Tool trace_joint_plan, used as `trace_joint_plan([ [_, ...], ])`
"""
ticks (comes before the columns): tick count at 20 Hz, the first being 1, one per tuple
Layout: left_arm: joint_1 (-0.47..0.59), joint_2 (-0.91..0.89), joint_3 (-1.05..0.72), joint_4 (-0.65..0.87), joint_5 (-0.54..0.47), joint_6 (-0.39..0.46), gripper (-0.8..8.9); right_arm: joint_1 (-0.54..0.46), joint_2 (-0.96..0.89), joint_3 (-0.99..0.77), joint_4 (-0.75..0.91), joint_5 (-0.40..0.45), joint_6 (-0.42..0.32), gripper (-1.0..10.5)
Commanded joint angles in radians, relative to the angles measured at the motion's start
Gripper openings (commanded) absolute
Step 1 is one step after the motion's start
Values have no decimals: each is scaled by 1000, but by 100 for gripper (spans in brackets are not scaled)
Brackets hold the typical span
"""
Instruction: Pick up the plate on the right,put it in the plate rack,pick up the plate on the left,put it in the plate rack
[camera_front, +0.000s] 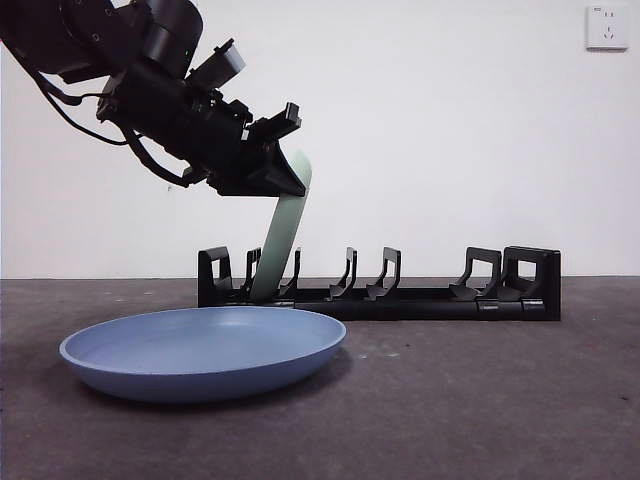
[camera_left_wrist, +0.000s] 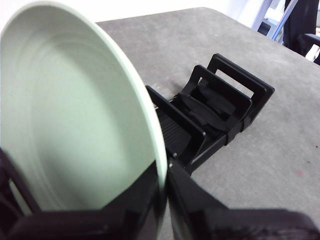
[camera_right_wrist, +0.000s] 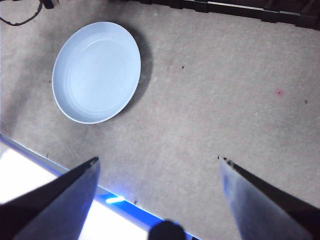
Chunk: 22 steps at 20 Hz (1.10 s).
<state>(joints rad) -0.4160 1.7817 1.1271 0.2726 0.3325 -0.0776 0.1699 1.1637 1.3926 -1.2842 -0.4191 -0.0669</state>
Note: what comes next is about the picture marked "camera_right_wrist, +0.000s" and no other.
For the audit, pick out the blue round plate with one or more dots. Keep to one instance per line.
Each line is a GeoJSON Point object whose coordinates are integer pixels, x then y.
{"type": "Point", "coordinates": [97, 72]}

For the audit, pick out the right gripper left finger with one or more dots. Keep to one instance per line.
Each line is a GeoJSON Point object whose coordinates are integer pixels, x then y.
{"type": "Point", "coordinates": [50, 212]}

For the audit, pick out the black round object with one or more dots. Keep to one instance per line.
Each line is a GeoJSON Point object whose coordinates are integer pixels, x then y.
{"type": "Point", "coordinates": [167, 231]}

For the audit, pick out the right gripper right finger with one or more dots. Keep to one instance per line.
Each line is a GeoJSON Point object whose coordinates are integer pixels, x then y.
{"type": "Point", "coordinates": [270, 215]}

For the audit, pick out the black plate rack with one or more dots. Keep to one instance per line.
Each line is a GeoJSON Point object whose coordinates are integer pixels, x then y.
{"type": "Point", "coordinates": [195, 6]}

